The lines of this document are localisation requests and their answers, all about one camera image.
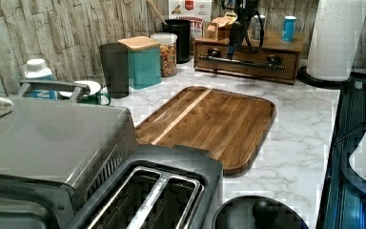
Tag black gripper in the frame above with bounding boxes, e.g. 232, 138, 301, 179
227, 0, 259, 59

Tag black drawer handle bar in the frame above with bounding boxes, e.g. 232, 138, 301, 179
199, 49, 285, 71

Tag wooden drawer organizer box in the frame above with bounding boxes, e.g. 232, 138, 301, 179
193, 31, 306, 84

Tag grey shaker white cap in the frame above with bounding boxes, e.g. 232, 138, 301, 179
252, 15, 265, 40

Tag cinnamon cereal box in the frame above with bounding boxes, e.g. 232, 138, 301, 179
168, 0, 213, 38

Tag blue shaker white cap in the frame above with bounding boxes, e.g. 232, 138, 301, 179
281, 16, 296, 42

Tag black utensil holder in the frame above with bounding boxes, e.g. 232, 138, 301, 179
162, 19, 191, 64

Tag clear cereal jar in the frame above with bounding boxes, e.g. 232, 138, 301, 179
151, 32, 177, 77

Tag black paper towel holder base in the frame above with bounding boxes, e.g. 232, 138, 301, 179
296, 66, 353, 90

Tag paper towel roll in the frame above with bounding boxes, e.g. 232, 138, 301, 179
307, 0, 366, 81

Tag wooden spoon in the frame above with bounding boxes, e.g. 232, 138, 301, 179
146, 0, 168, 25

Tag teal canister wooden lid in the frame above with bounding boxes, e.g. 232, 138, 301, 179
119, 36, 161, 90

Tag wooden cutting board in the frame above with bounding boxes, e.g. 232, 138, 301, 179
135, 86, 275, 176

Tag black tall tumbler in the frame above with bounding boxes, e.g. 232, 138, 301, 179
99, 43, 129, 98

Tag green mug white inside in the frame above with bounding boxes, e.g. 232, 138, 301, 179
58, 79, 112, 107

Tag black two-slot toaster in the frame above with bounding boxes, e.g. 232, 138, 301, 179
66, 145, 223, 229

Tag black pot lid with knob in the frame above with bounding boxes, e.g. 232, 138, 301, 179
212, 196, 309, 229

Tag silver toaster oven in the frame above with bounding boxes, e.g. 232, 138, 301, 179
0, 80, 137, 229

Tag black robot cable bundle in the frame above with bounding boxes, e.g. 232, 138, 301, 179
218, 0, 266, 54

